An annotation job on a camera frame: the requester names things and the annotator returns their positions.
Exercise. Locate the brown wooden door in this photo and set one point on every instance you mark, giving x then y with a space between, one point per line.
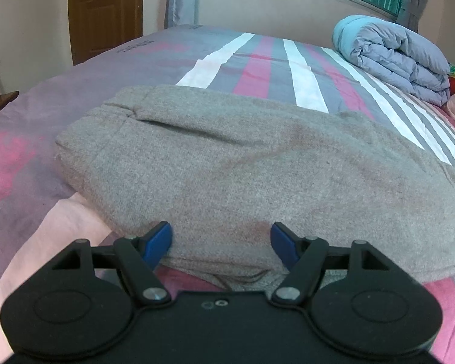
102 15

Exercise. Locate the folded grey-blue comforter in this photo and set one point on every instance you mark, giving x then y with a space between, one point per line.
394 57

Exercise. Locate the grey fleece pants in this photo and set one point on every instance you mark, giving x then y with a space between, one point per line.
227 167

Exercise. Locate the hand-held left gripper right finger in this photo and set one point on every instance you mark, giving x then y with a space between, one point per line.
284 243

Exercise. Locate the bed with striped sheet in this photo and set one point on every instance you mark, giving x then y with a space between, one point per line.
273 64

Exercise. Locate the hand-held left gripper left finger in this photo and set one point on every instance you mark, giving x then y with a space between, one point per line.
158 240

